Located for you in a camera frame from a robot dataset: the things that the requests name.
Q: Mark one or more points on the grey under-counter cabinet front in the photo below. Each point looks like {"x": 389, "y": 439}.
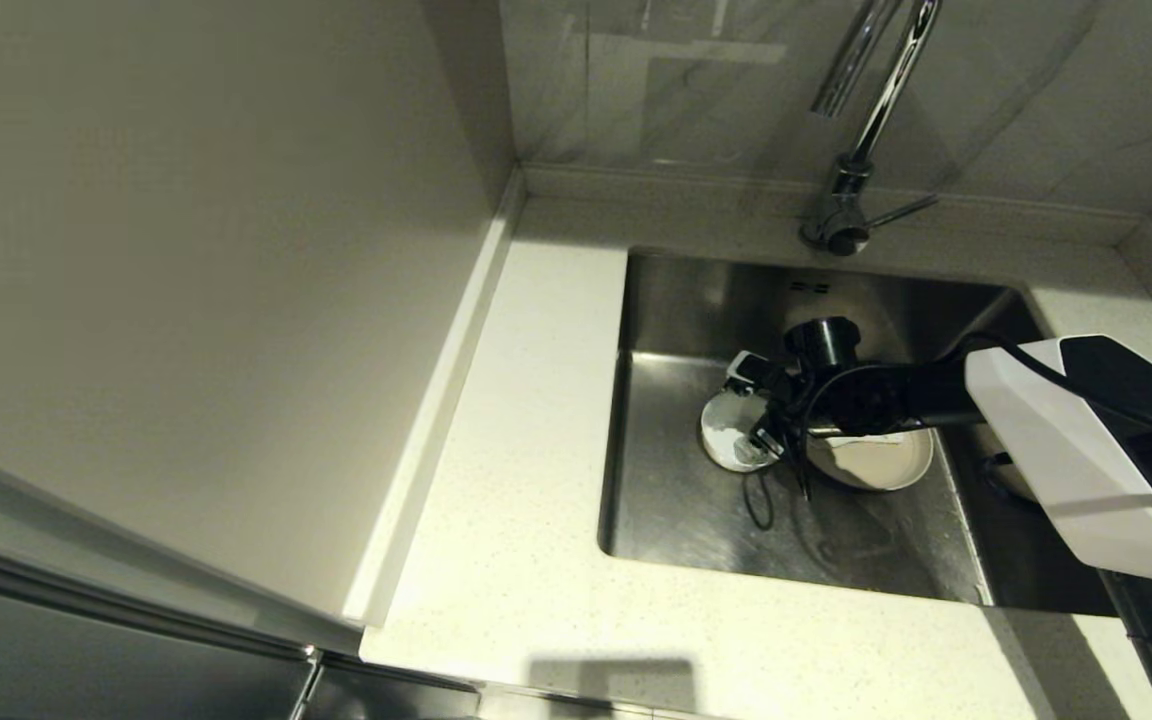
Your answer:
{"x": 386, "y": 695}

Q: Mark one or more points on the chrome kitchen faucet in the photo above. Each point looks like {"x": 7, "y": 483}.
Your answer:
{"x": 841, "y": 215}

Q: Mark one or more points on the beige round plate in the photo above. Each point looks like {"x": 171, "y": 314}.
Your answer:
{"x": 876, "y": 465}

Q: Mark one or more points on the beige tall cabinet side panel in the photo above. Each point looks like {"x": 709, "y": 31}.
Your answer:
{"x": 186, "y": 300}

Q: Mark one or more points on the white black wrist camera box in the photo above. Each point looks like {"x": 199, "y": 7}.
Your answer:
{"x": 748, "y": 372}

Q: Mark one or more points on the white bowl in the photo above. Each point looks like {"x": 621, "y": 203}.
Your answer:
{"x": 726, "y": 435}

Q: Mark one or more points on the grey tall cabinet door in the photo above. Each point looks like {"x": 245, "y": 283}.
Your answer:
{"x": 86, "y": 670}

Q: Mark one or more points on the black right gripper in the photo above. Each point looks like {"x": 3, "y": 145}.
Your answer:
{"x": 836, "y": 400}

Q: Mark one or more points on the stainless steel sink basin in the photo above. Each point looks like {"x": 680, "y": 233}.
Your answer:
{"x": 696, "y": 520}

